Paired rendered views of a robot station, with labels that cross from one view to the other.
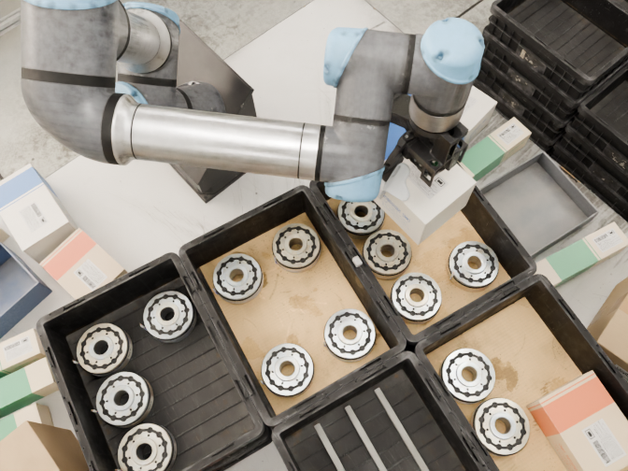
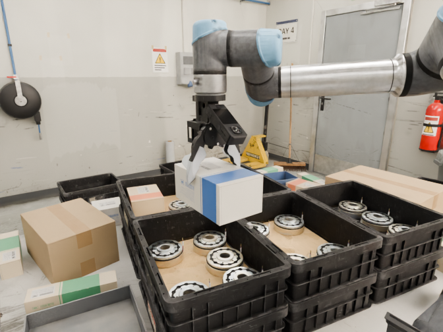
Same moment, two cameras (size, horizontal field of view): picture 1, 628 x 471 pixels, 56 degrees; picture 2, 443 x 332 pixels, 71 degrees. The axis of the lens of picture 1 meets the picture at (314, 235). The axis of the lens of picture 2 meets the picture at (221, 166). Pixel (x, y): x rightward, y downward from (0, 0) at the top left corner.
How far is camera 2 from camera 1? 1.39 m
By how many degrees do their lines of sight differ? 97
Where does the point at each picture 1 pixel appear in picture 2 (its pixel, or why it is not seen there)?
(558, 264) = (93, 281)
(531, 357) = not seen: hidden behind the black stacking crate
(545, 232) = (76, 323)
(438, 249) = (184, 268)
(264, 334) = (307, 240)
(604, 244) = (48, 289)
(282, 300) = (299, 251)
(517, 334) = not seen: hidden behind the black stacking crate
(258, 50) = not seen: outside the picture
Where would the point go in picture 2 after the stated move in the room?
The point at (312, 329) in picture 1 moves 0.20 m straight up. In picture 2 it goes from (276, 240) to (279, 182)
